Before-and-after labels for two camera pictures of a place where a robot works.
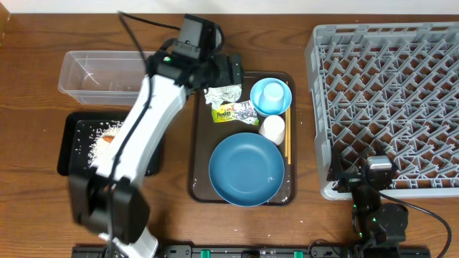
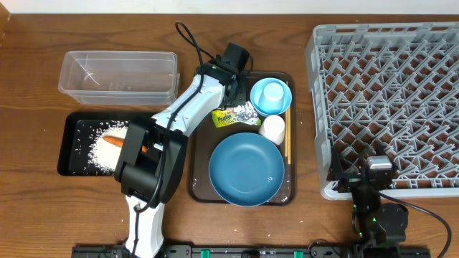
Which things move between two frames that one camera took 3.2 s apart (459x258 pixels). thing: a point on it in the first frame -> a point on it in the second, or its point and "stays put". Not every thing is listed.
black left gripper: (230, 75) -> (243, 102)
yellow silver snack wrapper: (244, 111) stays put
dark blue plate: (247, 169) stays put
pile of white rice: (98, 143) stays put
